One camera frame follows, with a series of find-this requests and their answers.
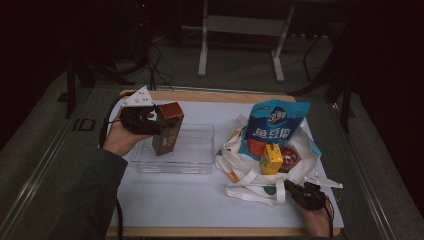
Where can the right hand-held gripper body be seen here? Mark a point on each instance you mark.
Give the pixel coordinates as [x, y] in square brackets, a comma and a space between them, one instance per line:
[313, 198]

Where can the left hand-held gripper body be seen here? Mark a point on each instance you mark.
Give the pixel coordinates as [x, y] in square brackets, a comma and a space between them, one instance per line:
[136, 120]

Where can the brown carton box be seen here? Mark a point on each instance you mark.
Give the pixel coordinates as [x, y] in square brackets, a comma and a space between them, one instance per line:
[170, 130]

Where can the yellow drink carton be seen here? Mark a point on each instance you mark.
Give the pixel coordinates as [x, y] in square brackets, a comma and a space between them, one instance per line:
[270, 160]

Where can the clear plastic container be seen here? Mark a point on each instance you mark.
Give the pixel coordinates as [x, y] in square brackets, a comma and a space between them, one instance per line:
[193, 150]

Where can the white canvas tote bag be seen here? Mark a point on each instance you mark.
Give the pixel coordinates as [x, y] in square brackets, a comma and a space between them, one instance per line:
[246, 180]

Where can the blue snack pouch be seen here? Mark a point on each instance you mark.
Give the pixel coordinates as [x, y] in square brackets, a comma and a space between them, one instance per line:
[276, 123]

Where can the person's right hand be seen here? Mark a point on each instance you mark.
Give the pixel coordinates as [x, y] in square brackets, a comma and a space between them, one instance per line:
[316, 221]

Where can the person's left hand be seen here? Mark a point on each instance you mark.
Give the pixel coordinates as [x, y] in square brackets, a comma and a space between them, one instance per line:
[121, 140]

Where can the red round can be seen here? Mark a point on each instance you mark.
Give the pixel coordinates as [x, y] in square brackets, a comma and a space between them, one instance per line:
[290, 158]

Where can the wooden table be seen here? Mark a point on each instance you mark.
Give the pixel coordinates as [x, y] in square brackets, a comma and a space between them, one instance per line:
[206, 96]

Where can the black stand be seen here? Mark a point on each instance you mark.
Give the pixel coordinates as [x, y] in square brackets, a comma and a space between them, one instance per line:
[345, 93]
[71, 86]

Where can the white table sheet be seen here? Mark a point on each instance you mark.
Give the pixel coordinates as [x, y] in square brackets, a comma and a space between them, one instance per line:
[200, 200]

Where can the white metal stand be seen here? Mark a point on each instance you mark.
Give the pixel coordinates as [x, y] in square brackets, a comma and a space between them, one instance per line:
[243, 25]

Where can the black rectangular floor bracket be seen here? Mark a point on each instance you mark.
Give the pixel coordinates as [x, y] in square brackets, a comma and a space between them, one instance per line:
[84, 124]

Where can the metal floor rail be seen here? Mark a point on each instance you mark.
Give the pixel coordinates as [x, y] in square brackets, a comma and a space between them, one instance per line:
[30, 186]
[370, 186]

